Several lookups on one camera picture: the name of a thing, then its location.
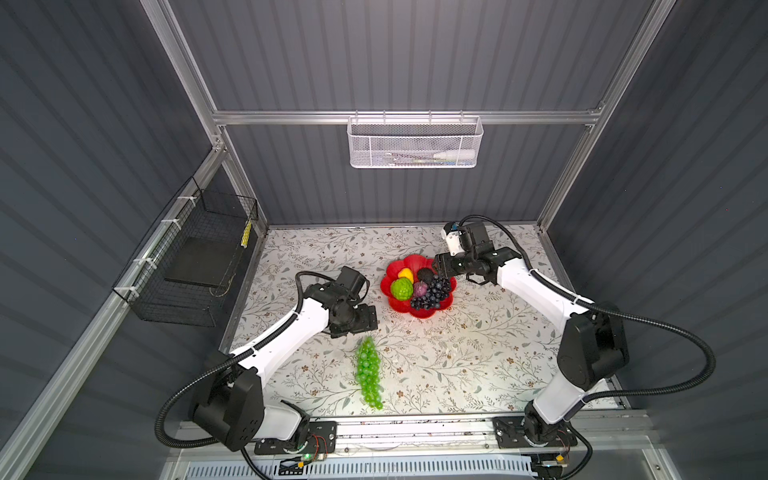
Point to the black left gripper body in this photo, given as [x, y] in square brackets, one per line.
[357, 319]

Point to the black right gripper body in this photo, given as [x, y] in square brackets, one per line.
[454, 265]

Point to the dark purple fake grapes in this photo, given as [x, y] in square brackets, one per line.
[438, 291]

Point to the green fake grapes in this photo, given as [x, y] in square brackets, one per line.
[368, 373]

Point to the dark fake avocado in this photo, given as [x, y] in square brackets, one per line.
[425, 275]

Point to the green fake custard apple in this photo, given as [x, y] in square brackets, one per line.
[402, 289]

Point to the red flower-shaped fruit bowl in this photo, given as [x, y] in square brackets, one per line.
[413, 262]

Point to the yellow fake lemon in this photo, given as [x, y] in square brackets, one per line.
[407, 274]

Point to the purple fake fruit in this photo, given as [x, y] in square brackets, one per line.
[420, 288]

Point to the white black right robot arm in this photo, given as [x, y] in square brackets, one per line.
[592, 344]

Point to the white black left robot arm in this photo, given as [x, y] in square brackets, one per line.
[231, 407]

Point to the white marker pen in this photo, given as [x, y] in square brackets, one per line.
[456, 156]

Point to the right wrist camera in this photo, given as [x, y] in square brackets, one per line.
[467, 239]

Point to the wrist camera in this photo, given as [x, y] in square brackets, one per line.
[467, 239]
[351, 282]

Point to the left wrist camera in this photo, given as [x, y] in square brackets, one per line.
[351, 282]

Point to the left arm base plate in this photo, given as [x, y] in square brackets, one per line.
[313, 437]

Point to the white wire mesh basket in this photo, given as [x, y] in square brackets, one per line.
[409, 141]

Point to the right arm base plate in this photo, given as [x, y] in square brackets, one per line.
[528, 431]

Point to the black wire basket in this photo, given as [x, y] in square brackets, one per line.
[189, 274]

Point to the aluminium front rail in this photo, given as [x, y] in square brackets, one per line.
[443, 434]

